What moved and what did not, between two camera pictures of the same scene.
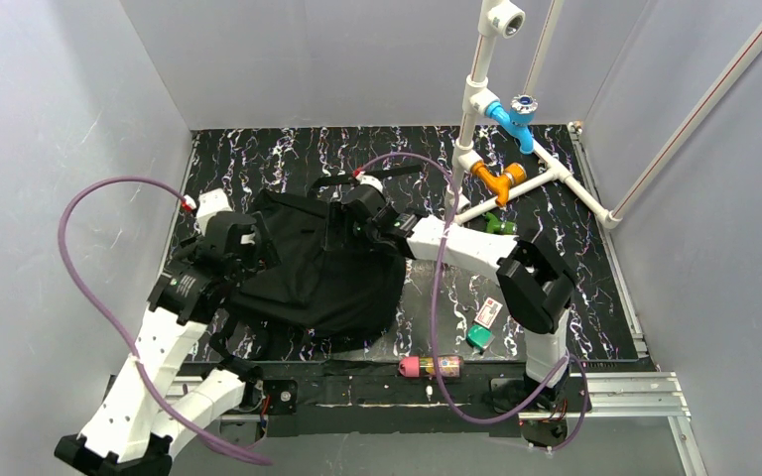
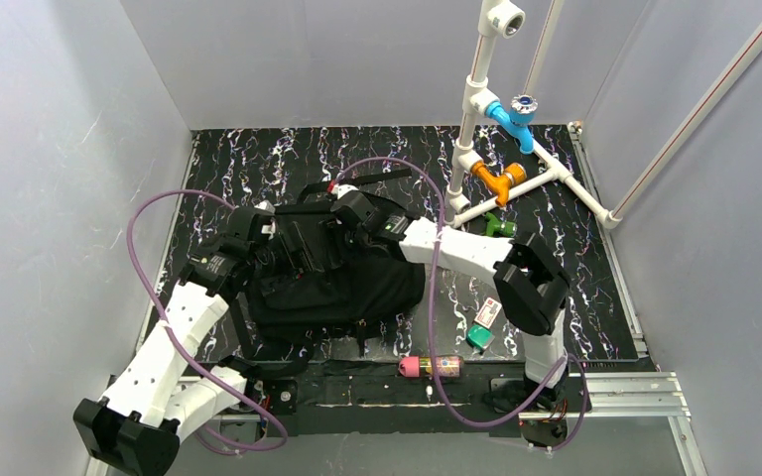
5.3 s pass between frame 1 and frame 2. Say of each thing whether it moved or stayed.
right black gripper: stayed
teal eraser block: stayed
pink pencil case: stayed
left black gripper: moved
